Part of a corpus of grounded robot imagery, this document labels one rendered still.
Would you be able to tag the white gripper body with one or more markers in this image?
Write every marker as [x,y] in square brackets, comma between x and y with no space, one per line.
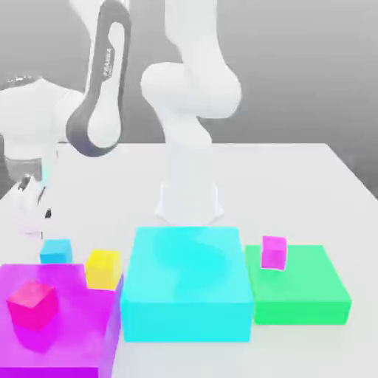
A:
[32,212]

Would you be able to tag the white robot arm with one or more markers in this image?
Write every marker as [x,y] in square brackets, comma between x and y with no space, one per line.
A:
[189,97]

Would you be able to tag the small cyan cube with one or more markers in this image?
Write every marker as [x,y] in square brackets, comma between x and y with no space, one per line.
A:
[55,251]

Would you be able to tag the small yellow cube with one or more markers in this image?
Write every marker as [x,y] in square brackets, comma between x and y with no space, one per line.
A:
[103,269]

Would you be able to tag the small pink cube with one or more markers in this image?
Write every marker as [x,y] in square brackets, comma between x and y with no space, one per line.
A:
[31,305]

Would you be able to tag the small magenta cube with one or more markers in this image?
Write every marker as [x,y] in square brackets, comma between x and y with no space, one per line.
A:
[274,253]

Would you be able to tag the large magenta box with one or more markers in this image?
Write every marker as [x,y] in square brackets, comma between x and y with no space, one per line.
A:
[71,319]

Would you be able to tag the large cyan box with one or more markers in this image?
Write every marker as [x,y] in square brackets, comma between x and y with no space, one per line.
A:
[187,283]

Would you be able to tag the large green box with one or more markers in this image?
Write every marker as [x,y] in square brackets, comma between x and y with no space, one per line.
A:
[298,289]

